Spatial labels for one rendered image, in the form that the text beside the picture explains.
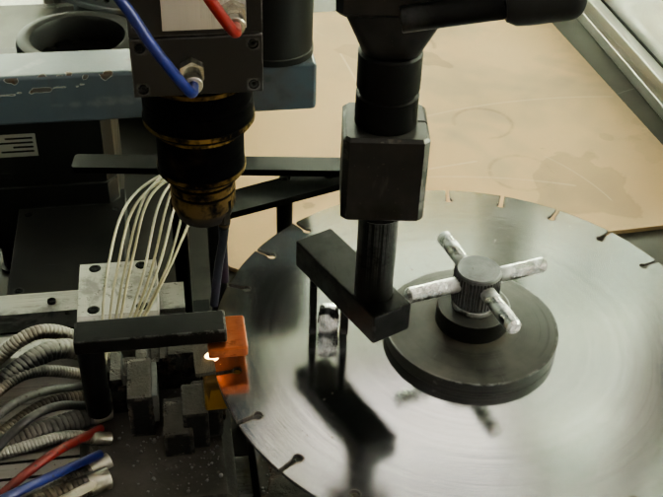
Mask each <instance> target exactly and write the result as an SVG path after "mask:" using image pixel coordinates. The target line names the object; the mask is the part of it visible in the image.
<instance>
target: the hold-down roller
mask: <svg viewBox="0 0 663 497"><path fill-rule="evenodd" d="M338 319H339V314H338V307H337V306H336V305H335V304H332V303H323V304H320V310H319V315H318V324H319V333H322V334H336V333H337V328H338Z"/></svg>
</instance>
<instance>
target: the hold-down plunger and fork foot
mask: <svg viewBox="0 0 663 497"><path fill-rule="evenodd" d="M398 227H399V221H398V222H395V223H392V224H386V225H377V224H371V223H367V222H365V221H363V220H358V231H357V249H356V251H355V250H354V249H353V248H352V247H351V246H349V245H348V244H347V243H346V242H345V241H344V240H343V239H342V238H341V237H340V236H339V235H338V234H337V233H336V232H334V231H333V230H332V229H328V230H325V231H322V232H319V233H317V234H315V235H312V236H309V237H306V238H304V239H301V240H298V241H297V242H296V265H297V266H298V267H299V268H300V269H301V270H302V271H303V272H304V273H305V274H306V275H307V276H308V277H309V278H310V294H309V333H310V334H316V332H317V303H318V288H319V289H320V290H321V291H322V292H323V293H324V294H325V295H326V296H327V297H328V298H329V299H330V300H331V301H332V302H333V303H334V304H335V305H336V306H337V307H338V308H339V309H340V334H348V319H350V320H351V321H352V322H353V324H354V325H355V326H356V327H357V328H358V329H359V330H360V331H361V332H362V333H363V334H364V335H365V336H366V337H367V338H368V339H369V340H370V341H371V342H372V343H375V342H378V341H380V340H382V339H385V338H387V337H389V336H392V335H394V334H396V333H399V332H401V331H403V330H406V329H408V324H409V315H410V302H409V301H408V300H407V299H406V298H405V297H404V296H403V295H402V294H401V293H400V292H399V291H398V290H397V289H395V288H394V287H393V284H394V273H395V261H396V250H397V239H398Z"/></svg>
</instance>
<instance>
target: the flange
mask: <svg viewBox="0 0 663 497"><path fill-rule="evenodd" d="M453 274H454V269H448V270H440V271H434V272H430V273H427V274H423V275H421V276H418V277H416V278H414V279H412V280H410V281H408V282H406V284H404V285H403V286H402V287H401V288H399V289H398V291H399V292H400V293H401V294H402V295H403V296H405V289H406V288H407V287H412V286H416V285H420V284H425V283H429V282H434V281H438V280H442V279H447V278H451V277H453ZM499 295H500V297H501V298H502V299H503V301H504V302H505V303H506V304H507V306H508V307H509V308H510V309H511V311H512V312H513V313H514V314H515V316H516V317H517V318H518V320H519V321H520V322H521V323H522V325H521V328H520V330H519V331H518V332H516V333H508V332H507V331H506V330H505V329H504V327H503V326H502V325H501V323H500V322H499V321H498V320H497V318H496V317H495V316H494V314H491V315H490V316H488V317H486V318H482V319H471V318H467V317H464V316H462V315H460V314H459V313H457V312H456V311H455V310H454V308H453V306H452V298H451V295H446V296H442V297H438V298H434V299H429V300H425V301H421V302H417V303H412V304H410V315H409V324H408V329H406V330H403V331H401V332H399V333H396V334H394V335H392V336H389V337H387V338H385V341H386V344H387V346H388V348H389V350H390V352H391V354H392V355H393V357H394V358H395V359H396V360H397V362H398V363H399V364H400V365H401V366H402V367H403V368H404V369H405V370H407V371H408V372H409V373H411V374H412V375H413V376H415V377H416V378H418V379H420V380H421V381H423V382H425V383H427V384H429V385H431V386H434V387H436V388H439V389H441V390H444V391H450V392H455V393H460V394H467V395H497V394H504V393H509V392H513V391H517V390H520V389H522V388H524V387H527V386H529V385H530V384H532V383H534V382H535V381H536V380H538V379H539V378H540V377H541V376H542V375H543V374H544V373H545V372H546V371H547V370H548V369H549V367H550V366H551V364H552V362H553V359H554V356H555V351H556V348H557V343H558V328H557V324H556V321H555V318H554V316H553V313H552V312H551V310H550V309H549V307H548V306H547V305H546V304H545V303H544V302H543V301H542V300H541V299H540V298H539V297H538V296H537V295H536V294H534V293H533V292H532V291H530V290H529V289H527V288H526V287H524V286H522V285H521V284H519V283H517V282H515V281H513V280H509V281H505V282H501V288H500V294H499Z"/></svg>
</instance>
